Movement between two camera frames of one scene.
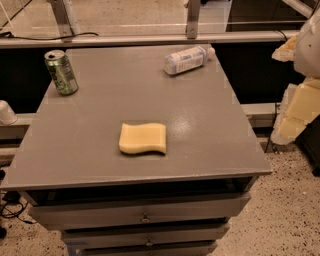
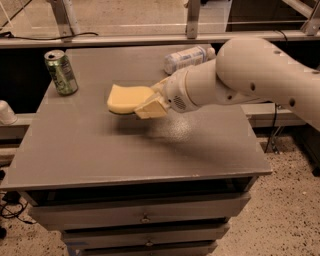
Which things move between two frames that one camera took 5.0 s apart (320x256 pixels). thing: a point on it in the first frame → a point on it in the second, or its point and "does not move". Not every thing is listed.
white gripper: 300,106 → 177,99
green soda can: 60,70 does not move
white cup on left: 7,114 does not move
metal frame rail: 99,40 does not move
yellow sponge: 142,138 → 125,99
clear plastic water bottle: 187,59 does not move
